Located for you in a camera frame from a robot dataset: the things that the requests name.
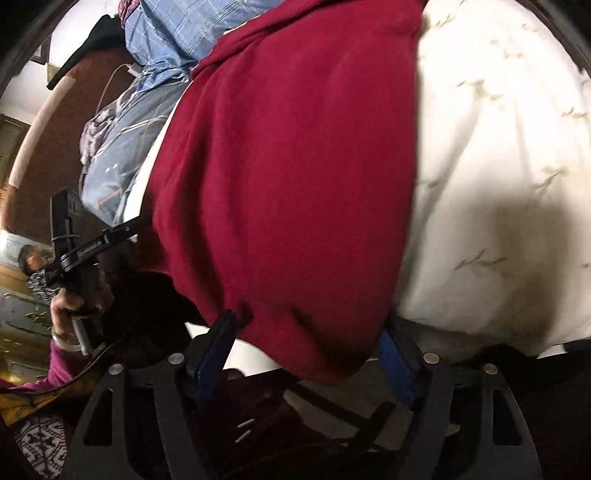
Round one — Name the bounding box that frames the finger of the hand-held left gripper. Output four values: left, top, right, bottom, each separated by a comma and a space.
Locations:
69, 216, 146, 265

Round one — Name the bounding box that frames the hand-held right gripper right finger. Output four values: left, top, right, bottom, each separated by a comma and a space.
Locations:
366, 318, 544, 480

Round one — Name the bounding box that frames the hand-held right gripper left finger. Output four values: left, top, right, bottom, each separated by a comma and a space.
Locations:
61, 310, 246, 480

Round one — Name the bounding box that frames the red knit garment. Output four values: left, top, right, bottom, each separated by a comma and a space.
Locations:
144, 0, 428, 387

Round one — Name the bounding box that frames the person's left forearm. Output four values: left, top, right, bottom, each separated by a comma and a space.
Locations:
0, 338, 80, 396

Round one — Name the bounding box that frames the person's left hand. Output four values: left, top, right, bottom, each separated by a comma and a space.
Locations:
49, 287, 114, 346

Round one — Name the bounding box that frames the brown wooden headboard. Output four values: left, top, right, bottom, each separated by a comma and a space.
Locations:
8, 46, 139, 234

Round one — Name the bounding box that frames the blue checked quilt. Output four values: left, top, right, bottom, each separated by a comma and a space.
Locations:
78, 0, 301, 241

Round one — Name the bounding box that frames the yellow cloth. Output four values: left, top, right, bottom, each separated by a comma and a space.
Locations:
0, 369, 81, 428

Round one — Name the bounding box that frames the black white patterned clothing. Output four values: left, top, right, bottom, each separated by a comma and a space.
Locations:
13, 413, 77, 478

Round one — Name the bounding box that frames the black cloth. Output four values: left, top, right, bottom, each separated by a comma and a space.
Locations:
46, 14, 136, 91

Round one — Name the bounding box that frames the white printed bed sheet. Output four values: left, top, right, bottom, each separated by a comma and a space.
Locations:
126, 0, 591, 360

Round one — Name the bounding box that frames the white charging cable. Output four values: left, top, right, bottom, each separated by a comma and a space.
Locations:
95, 64, 139, 121

